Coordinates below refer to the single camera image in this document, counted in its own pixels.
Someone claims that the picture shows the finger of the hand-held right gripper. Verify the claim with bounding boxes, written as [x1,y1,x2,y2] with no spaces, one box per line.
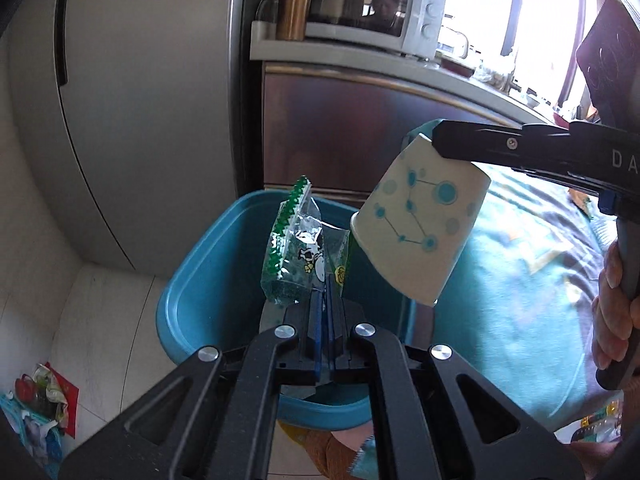
[431,120,576,172]

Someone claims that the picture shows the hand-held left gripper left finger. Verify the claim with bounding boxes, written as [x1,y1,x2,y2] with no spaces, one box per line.
[59,292,329,480]

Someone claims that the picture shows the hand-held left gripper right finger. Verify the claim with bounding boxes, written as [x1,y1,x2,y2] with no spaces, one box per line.
[325,287,586,480]

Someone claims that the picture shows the clear plastic bag green print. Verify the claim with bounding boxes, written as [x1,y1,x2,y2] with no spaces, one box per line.
[261,176,354,306]

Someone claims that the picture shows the white paper cup blue dots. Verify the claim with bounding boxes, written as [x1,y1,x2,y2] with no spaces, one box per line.
[350,132,493,307]

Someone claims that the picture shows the blue plastic bin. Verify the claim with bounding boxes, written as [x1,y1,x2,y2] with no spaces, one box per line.
[156,189,419,431]

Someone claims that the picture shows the person's right hand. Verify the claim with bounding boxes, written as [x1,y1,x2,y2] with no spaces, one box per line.
[591,242,640,376]

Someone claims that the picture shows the clear plastic bags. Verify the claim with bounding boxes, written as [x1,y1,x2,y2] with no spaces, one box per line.
[472,52,516,92]

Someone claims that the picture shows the dark red container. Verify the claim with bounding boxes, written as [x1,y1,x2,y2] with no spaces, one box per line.
[440,55,474,78]

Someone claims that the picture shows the glass electric kettle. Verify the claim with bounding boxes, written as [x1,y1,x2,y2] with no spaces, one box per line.
[439,25,472,59]

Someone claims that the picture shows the orange brown cloth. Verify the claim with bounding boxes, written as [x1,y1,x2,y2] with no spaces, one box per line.
[305,430,362,480]

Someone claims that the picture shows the teal snack packet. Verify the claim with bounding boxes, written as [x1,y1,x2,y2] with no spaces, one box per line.
[350,437,374,479]

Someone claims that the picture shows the teal and grey tablecloth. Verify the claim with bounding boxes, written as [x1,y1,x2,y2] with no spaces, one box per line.
[400,117,626,433]

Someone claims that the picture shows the white microwave oven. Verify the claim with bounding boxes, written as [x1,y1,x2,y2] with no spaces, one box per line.
[305,0,448,57]

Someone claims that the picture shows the kitchen counter cabinet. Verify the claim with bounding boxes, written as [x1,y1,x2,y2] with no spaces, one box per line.
[250,37,561,206]

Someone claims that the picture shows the copper steel tumbler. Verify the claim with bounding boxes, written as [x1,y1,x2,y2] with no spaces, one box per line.
[275,0,319,42]

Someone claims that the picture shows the red paper envelope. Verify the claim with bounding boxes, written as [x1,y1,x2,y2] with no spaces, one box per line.
[46,361,81,439]

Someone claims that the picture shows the colourful snack packet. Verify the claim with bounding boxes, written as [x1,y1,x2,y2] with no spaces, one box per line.
[570,404,624,444]

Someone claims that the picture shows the silver refrigerator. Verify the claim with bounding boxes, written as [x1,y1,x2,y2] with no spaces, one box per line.
[0,0,266,281]

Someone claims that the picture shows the colourful plastic wrappers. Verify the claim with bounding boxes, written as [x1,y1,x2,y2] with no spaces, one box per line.
[0,362,68,467]

